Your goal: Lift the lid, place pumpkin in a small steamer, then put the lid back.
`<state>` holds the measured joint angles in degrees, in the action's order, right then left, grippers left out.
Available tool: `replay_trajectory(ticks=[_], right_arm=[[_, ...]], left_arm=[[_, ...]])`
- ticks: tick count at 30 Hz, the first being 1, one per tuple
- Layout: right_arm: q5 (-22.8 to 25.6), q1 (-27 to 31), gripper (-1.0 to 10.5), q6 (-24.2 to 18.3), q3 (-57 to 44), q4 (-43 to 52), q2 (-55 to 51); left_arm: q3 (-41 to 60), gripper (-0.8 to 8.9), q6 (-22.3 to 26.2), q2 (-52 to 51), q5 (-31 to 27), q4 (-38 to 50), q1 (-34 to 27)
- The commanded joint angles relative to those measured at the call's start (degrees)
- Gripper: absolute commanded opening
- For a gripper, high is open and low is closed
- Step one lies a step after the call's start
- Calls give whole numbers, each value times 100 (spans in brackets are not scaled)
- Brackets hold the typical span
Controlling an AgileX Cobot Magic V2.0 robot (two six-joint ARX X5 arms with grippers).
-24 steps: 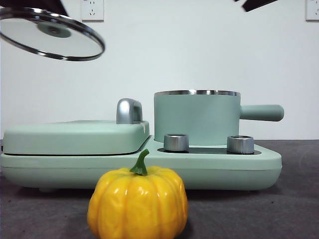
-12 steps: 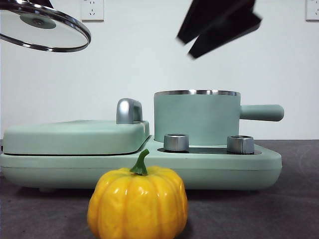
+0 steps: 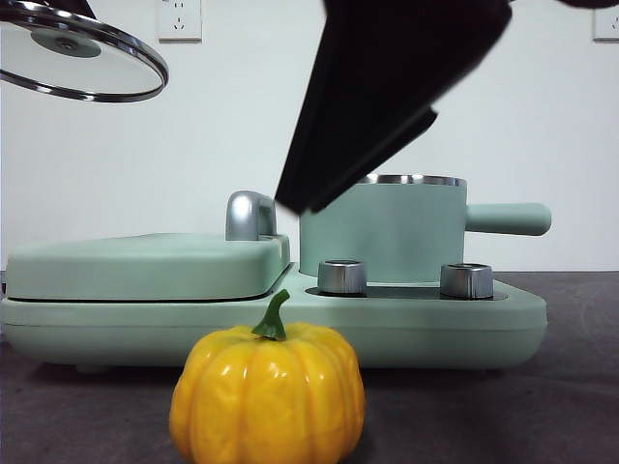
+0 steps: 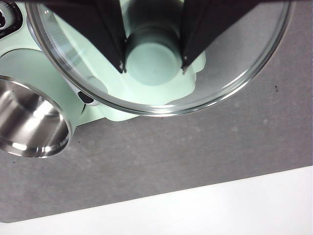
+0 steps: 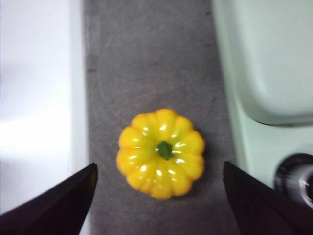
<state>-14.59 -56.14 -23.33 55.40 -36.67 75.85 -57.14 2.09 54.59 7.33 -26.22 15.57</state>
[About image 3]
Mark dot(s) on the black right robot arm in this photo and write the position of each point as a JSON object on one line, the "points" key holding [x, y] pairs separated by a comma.
{"points": [[590, 3]]}

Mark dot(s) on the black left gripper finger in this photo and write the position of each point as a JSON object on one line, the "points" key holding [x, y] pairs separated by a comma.
{"points": [[86, 7]]}

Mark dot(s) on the mint green breakfast machine base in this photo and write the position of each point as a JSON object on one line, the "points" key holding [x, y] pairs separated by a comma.
{"points": [[411, 333]]}

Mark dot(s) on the yellow toy pumpkin green stem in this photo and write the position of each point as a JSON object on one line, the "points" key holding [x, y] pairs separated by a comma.
{"points": [[266, 396]]}

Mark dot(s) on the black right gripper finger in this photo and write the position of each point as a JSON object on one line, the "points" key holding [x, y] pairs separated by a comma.
{"points": [[387, 72], [387, 152]]}

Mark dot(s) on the glass lid with green knob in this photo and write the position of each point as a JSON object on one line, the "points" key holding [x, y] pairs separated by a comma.
{"points": [[63, 46]]}

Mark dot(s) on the white wall socket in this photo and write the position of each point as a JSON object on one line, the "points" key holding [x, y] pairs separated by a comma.
{"points": [[179, 19], [607, 24]]}

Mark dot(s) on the silver control knob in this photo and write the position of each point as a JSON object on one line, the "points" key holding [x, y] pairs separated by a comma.
{"points": [[466, 281], [341, 278]]}

